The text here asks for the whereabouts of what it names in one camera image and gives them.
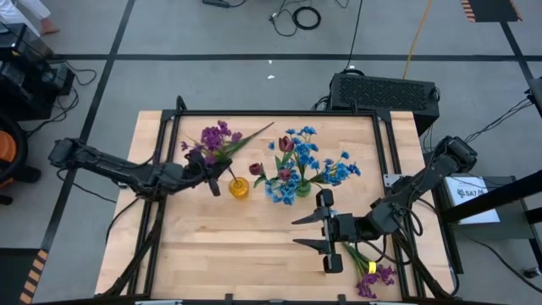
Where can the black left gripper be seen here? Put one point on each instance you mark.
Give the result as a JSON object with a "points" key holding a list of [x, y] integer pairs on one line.
{"points": [[199, 171]]}

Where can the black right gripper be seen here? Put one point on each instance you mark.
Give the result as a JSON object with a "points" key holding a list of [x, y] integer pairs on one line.
{"points": [[345, 228]]}

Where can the purple artificial flower bunch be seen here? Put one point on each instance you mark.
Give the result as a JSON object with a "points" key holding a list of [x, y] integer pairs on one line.
{"points": [[372, 279], [254, 133], [211, 137]]}

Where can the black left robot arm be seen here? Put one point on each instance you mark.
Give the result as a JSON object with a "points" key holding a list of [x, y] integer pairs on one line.
{"points": [[118, 169]]}

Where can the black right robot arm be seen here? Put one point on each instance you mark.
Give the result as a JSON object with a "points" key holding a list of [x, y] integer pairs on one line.
{"points": [[423, 182]]}

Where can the yellow glass vase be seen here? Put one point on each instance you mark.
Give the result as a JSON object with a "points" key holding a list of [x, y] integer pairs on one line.
{"points": [[239, 190]]}

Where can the green glass vase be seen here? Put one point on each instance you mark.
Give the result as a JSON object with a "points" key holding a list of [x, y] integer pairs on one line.
{"points": [[303, 190]]}

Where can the black computer case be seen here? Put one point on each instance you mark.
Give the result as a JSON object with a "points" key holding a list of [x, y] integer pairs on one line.
{"points": [[381, 93]]}

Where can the white labelled box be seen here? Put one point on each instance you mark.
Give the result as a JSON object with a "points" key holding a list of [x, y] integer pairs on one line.
{"points": [[472, 199]]}

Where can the black power strip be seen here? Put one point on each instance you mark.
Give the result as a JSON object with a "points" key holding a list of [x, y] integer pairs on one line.
{"points": [[216, 3]]}

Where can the black diagonal beam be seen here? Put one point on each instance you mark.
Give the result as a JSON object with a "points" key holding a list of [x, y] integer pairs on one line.
{"points": [[499, 195]]}

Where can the grey side cart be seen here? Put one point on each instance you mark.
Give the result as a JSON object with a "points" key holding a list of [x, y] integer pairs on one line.
{"points": [[508, 237]]}

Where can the black equipment cart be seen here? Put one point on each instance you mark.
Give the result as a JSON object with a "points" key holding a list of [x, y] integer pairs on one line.
{"points": [[25, 84]]}

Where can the black and orange vacuum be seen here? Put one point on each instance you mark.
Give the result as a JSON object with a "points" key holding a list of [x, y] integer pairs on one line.
{"points": [[8, 152]]}

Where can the black mat hazard-striped edge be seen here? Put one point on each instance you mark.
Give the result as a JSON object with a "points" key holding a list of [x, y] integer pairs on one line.
{"points": [[17, 275], [491, 9]]}

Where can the person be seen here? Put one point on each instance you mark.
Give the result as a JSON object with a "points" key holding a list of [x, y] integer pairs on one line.
{"points": [[17, 10]]}

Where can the black aluminium table frame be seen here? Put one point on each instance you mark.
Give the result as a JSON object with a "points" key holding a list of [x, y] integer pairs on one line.
{"points": [[275, 113]]}

